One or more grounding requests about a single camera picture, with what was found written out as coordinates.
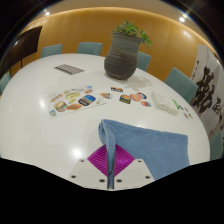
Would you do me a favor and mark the blue towel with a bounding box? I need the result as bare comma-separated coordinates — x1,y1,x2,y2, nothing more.
97,118,190,190

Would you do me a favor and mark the white sheet of colourful stickers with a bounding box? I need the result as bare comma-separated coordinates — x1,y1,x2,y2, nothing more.
47,85,108,120

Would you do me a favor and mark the group of teal chairs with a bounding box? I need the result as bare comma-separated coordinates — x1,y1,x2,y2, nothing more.
0,41,224,161

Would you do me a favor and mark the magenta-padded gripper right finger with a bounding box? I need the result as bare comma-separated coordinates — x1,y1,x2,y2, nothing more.
113,144,156,190

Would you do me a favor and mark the flat white box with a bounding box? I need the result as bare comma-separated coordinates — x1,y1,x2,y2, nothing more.
150,90,180,116

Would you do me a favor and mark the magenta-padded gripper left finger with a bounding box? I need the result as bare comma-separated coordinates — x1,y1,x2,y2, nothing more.
68,144,109,189

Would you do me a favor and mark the dark rectangular sticker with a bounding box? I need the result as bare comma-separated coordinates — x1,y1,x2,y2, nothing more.
110,86,124,94

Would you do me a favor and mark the white calligraphy folding screen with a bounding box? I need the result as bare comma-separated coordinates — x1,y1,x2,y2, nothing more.
189,43,224,139

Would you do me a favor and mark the blue and orange round sticker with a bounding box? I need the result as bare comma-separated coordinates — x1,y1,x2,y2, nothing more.
136,91,148,100

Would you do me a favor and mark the dark square colourful sticker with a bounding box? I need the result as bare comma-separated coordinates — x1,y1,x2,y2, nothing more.
118,94,132,105

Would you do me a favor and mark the small green packet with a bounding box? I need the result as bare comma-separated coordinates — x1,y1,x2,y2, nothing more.
172,98,182,111

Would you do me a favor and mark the potted plant in grey pot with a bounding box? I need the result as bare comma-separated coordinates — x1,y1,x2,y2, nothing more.
103,20,154,81

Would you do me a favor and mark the small orange sticker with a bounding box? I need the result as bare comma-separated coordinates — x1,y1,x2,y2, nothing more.
99,92,112,100

